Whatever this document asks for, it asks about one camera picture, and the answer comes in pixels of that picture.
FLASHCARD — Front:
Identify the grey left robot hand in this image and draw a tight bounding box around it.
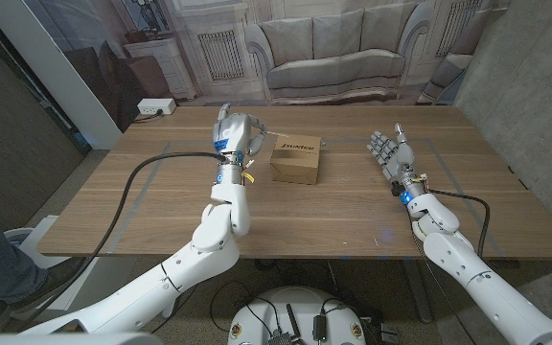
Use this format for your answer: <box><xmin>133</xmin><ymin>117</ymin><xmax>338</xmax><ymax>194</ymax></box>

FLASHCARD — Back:
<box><xmin>211</xmin><ymin>103</ymin><xmax>268</xmax><ymax>166</ymax></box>

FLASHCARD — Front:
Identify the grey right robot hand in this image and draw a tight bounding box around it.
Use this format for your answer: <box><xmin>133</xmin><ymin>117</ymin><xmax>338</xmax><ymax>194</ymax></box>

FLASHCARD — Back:
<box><xmin>366</xmin><ymin>122</ymin><xmax>428</xmax><ymax>197</ymax></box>

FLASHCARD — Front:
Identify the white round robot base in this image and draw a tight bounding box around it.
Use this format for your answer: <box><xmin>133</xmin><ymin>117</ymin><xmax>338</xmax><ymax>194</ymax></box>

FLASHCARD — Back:
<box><xmin>227</xmin><ymin>286</ymin><xmax>367</xmax><ymax>345</ymax></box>

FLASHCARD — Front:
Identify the brown cardboard box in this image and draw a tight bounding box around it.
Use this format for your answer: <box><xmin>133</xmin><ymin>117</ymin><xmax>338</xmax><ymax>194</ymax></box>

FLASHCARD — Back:
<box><xmin>269</xmin><ymin>132</ymin><xmax>322</xmax><ymax>186</ymax></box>

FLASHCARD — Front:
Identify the white power strip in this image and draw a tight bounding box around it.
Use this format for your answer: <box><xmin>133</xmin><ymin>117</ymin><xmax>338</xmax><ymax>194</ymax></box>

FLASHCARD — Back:
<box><xmin>136</xmin><ymin>98</ymin><xmax>177</xmax><ymax>116</ymax></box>

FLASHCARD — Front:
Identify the printed living room backdrop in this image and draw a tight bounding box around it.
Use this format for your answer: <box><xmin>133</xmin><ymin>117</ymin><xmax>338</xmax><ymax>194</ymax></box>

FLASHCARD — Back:
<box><xmin>21</xmin><ymin>0</ymin><xmax>512</xmax><ymax>130</ymax></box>

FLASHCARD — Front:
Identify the black adapter on base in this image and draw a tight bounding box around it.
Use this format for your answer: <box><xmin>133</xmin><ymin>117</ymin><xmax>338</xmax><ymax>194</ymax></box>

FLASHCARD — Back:
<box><xmin>312</xmin><ymin>313</ymin><xmax>328</xmax><ymax>342</ymax></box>

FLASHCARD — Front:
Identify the black antenna on base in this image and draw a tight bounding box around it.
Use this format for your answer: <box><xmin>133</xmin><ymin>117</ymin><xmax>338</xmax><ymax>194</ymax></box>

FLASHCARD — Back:
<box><xmin>285</xmin><ymin>304</ymin><xmax>302</xmax><ymax>344</ymax></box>

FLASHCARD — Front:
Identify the person's dark shoe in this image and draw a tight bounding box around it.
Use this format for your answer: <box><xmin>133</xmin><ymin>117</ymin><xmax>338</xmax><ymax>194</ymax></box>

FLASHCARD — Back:
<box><xmin>0</xmin><ymin>257</ymin><xmax>90</xmax><ymax>325</ymax></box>

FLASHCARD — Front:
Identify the white floor platform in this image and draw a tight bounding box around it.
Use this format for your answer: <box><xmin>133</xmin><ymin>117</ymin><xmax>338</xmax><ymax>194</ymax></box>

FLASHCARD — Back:
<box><xmin>2</xmin><ymin>215</ymin><xmax>138</xmax><ymax>323</ymax></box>

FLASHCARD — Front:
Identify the white robot torso edge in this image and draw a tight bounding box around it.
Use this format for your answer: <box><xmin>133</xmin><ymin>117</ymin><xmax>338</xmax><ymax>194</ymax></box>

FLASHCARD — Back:
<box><xmin>0</xmin><ymin>332</ymin><xmax>165</xmax><ymax>345</ymax></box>

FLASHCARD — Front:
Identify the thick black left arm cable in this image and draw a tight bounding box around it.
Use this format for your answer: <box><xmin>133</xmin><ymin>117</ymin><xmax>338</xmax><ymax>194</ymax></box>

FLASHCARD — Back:
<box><xmin>16</xmin><ymin>151</ymin><xmax>228</xmax><ymax>333</ymax></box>

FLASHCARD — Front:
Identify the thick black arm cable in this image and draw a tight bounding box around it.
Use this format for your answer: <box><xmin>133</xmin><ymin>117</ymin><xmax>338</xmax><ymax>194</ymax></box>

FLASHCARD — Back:
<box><xmin>16</xmin><ymin>151</ymin><xmax>228</xmax><ymax>333</ymax></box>
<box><xmin>428</xmin><ymin>189</ymin><xmax>492</xmax><ymax>260</ymax></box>

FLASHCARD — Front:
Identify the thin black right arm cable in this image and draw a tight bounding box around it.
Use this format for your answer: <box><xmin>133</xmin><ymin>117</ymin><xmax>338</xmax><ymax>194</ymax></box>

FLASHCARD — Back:
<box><xmin>405</xmin><ymin>205</ymin><xmax>478</xmax><ymax>345</ymax></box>

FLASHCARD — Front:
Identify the black power strip cable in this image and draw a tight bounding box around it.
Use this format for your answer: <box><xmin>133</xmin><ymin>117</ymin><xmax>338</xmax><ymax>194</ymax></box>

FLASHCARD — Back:
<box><xmin>131</xmin><ymin>108</ymin><xmax>165</xmax><ymax>125</ymax></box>

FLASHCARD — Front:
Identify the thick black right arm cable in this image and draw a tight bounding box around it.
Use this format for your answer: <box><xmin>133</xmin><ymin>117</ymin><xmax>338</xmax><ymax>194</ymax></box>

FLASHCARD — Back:
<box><xmin>428</xmin><ymin>189</ymin><xmax>492</xmax><ymax>260</ymax></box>

